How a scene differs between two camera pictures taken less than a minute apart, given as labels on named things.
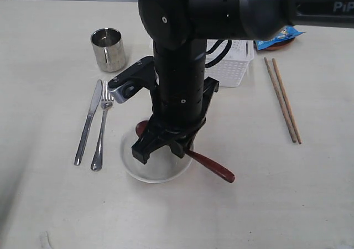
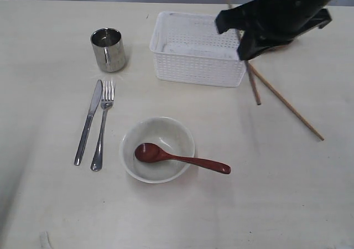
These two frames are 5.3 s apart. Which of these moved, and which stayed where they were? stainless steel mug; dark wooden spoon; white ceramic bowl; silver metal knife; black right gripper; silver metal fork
Moved: black right gripper; dark wooden spoon
Stayed: silver metal fork; white ceramic bowl; stainless steel mug; silver metal knife
